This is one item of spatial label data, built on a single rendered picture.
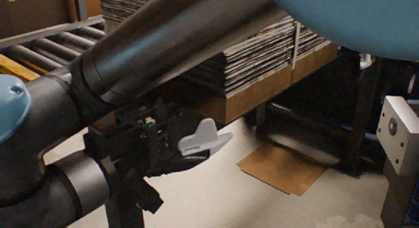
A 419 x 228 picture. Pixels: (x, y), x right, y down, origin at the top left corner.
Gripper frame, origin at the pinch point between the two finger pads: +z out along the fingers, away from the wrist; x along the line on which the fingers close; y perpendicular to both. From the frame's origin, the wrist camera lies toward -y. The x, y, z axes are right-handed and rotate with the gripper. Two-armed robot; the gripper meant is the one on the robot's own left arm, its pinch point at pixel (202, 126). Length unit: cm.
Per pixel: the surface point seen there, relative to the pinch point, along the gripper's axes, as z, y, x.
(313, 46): 25.3, 8.0, -5.1
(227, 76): -0.1, 10.4, -5.1
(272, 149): 101, -78, 45
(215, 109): -0.5, 4.6, -3.2
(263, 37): 8.6, 13.9, -5.0
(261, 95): 8.8, 4.1, -5.2
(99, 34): 14, 2, 49
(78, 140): 42, -78, 126
